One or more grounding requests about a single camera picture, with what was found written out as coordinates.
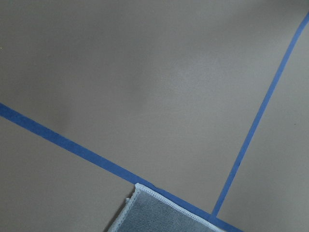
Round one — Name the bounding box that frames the pink and grey towel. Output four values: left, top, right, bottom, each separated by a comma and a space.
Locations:
108, 183, 223, 232

